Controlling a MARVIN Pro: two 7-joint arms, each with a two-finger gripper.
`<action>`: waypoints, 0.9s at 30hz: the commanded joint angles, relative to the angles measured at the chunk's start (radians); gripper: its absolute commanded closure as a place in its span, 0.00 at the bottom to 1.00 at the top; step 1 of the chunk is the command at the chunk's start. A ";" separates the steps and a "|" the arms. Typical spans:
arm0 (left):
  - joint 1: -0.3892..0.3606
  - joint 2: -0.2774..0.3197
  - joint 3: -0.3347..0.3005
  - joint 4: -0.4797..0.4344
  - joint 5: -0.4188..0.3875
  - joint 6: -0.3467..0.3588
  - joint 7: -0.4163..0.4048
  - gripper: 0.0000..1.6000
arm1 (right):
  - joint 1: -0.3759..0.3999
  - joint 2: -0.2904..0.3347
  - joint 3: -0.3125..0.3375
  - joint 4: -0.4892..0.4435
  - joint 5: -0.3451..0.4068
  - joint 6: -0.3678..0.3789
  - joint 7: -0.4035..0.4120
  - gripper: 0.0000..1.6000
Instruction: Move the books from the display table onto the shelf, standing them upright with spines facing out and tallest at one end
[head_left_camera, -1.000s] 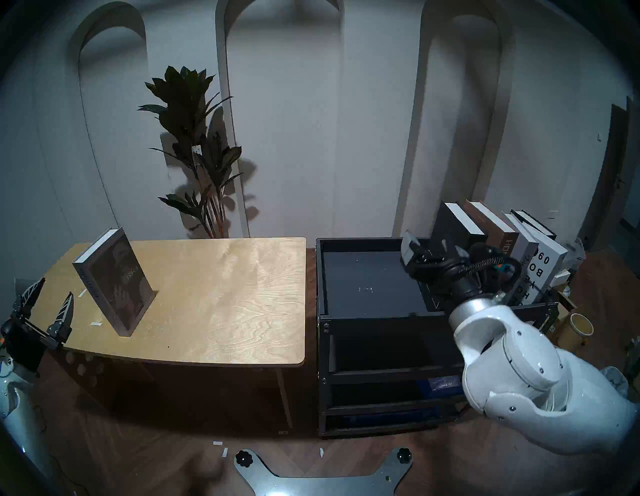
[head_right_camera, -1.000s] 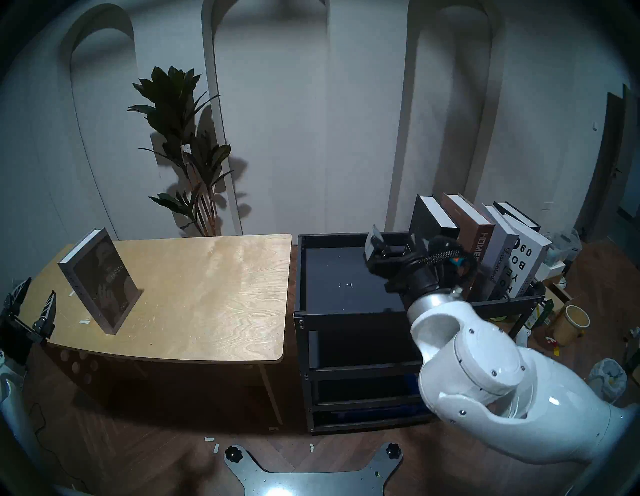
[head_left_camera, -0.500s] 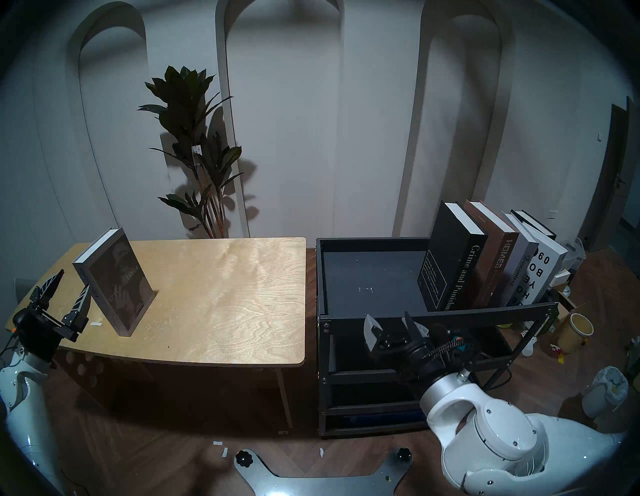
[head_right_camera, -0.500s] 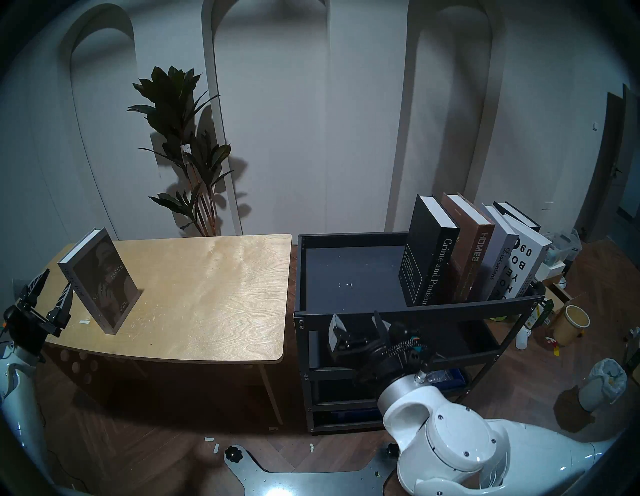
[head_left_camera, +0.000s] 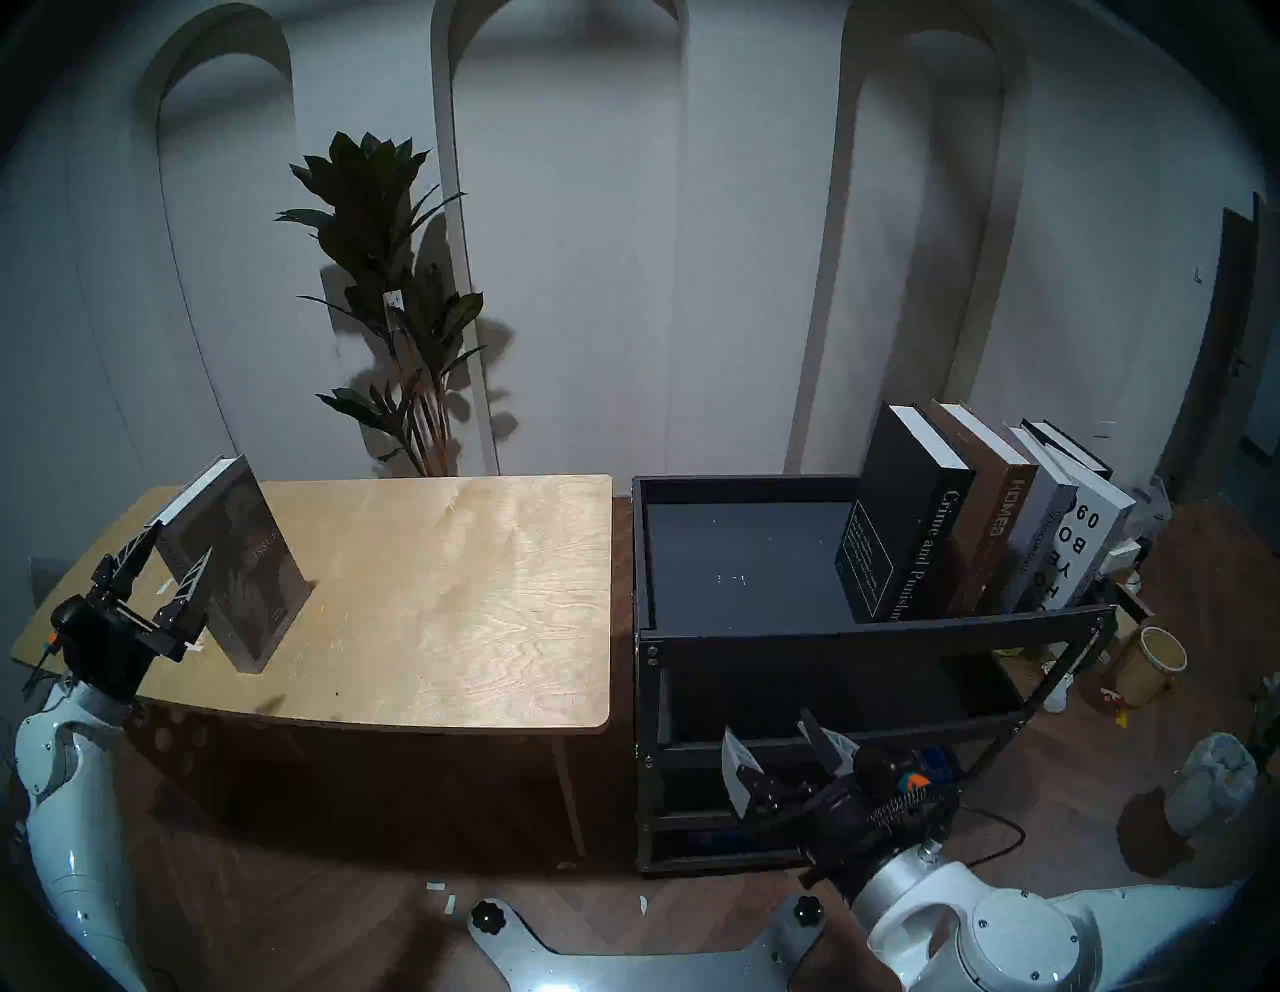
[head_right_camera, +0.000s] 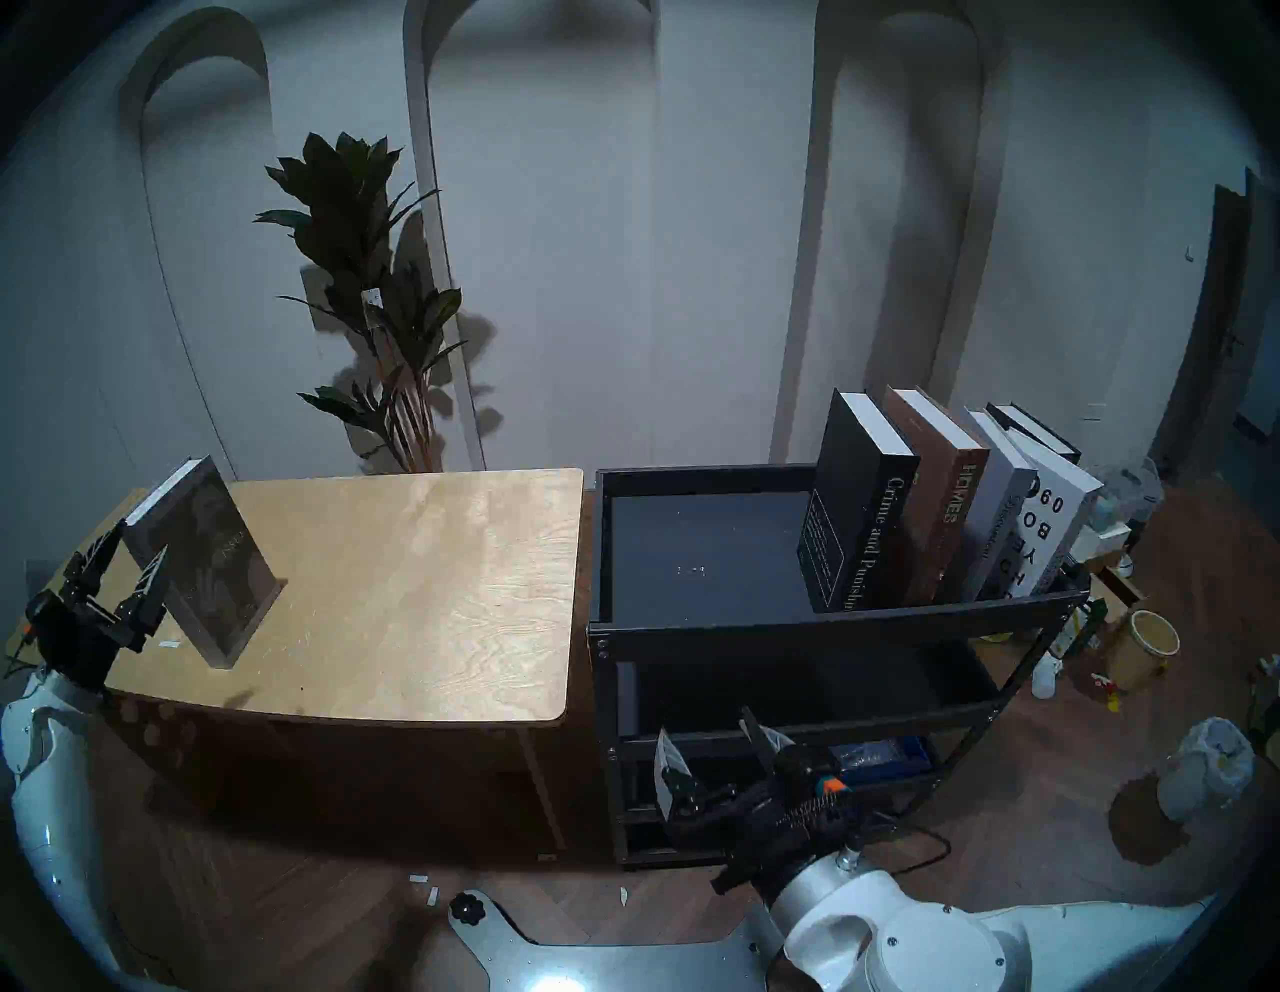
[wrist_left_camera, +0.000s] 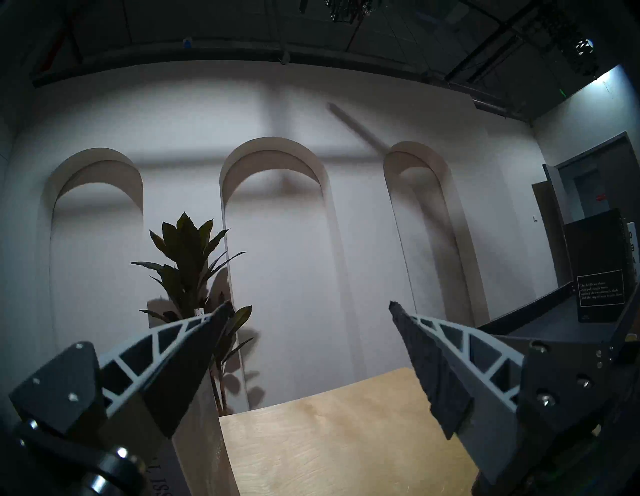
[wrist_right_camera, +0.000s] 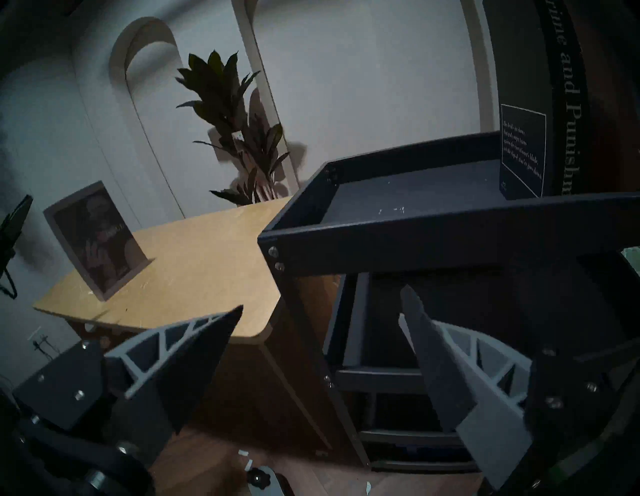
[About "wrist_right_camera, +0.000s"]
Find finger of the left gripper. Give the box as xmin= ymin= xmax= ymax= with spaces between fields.
xmin=0 ymin=195 xmax=33 ymax=251

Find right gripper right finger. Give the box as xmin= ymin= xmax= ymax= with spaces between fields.
xmin=398 ymin=285 xmax=621 ymax=493

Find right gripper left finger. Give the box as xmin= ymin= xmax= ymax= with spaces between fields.
xmin=12 ymin=305 xmax=244 ymax=468

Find grey Special Issue book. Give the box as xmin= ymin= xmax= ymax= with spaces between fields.
xmin=43 ymin=180 xmax=156 ymax=302

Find black Crime and Punishment book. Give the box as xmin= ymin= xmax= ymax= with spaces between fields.
xmin=482 ymin=0 xmax=591 ymax=201

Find wooden display table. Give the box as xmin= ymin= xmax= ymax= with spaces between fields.
xmin=32 ymin=196 xmax=333 ymax=451

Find black metal shelf cart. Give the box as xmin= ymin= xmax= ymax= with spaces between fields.
xmin=257 ymin=131 xmax=640 ymax=473

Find tall green potted plant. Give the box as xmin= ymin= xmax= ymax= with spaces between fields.
xmin=175 ymin=50 xmax=292 ymax=207

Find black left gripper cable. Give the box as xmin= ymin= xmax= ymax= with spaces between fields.
xmin=0 ymin=250 xmax=18 ymax=301

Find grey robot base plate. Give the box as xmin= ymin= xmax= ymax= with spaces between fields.
xmin=246 ymin=466 xmax=293 ymax=496

